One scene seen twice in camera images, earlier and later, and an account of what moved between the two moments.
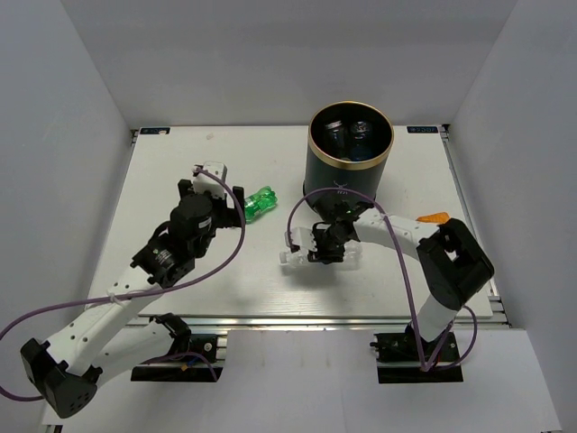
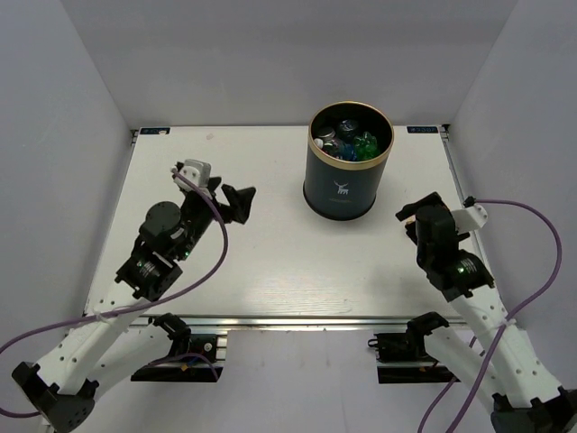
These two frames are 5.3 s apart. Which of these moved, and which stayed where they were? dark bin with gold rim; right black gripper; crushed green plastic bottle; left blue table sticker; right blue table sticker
Moved: right black gripper; crushed green plastic bottle
Stayed: dark bin with gold rim; left blue table sticker; right blue table sticker
